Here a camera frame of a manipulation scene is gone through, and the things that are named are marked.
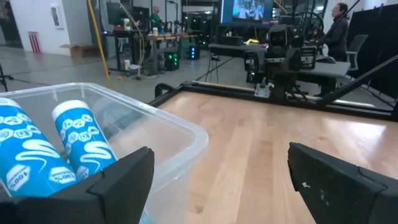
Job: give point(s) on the clear plastic bin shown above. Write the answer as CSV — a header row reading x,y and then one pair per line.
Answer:
x,y
149,133

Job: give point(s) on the black table frame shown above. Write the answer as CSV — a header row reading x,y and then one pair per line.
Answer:
x,y
342,107

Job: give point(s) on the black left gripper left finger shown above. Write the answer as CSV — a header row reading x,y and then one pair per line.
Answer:
x,y
93,202

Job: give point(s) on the grey office chair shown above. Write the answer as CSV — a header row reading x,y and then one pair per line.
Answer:
x,y
356,46

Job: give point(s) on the person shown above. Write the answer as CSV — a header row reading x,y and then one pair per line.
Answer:
x,y
337,34
156,18

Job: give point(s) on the computer tower blue lights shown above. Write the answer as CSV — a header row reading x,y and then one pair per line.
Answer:
x,y
194,52

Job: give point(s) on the large television screen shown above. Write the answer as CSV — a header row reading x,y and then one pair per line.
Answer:
x,y
245,11

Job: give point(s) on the black partition curtain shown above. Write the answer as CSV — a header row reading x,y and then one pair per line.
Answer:
x,y
379,37

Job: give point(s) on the grey desk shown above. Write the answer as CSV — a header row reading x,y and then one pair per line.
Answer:
x,y
329,70

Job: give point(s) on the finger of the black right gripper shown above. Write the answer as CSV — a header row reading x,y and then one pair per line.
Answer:
x,y
251,61
308,57

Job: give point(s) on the cardboard box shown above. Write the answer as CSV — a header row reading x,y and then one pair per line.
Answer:
x,y
82,50

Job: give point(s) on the computer tower green lights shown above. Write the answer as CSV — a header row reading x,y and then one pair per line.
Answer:
x,y
172,60

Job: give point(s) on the blue silicone tube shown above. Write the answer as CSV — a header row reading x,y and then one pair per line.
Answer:
x,y
28,161
84,143

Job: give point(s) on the wooden desk black legs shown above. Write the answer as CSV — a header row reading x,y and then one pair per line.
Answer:
x,y
161,37

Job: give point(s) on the red white striped object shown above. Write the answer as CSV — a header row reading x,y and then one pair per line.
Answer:
x,y
35,42

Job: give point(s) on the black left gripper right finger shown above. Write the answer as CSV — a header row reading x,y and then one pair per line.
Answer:
x,y
342,193

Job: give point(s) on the framed wall picture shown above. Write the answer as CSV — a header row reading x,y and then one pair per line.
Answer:
x,y
56,17

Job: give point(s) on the white mounting bracket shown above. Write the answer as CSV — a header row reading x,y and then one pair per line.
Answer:
x,y
262,90

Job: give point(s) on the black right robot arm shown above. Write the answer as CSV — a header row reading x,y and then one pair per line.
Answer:
x,y
281,87

